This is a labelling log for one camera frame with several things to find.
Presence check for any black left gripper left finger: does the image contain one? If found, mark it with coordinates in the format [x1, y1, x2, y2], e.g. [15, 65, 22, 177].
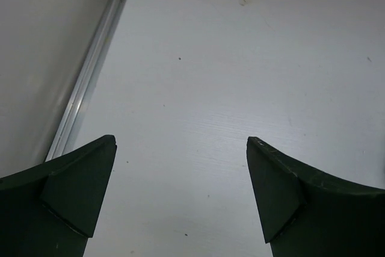
[1, 135, 117, 256]

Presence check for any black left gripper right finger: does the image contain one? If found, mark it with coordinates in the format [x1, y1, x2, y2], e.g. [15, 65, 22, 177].
[247, 137, 384, 256]

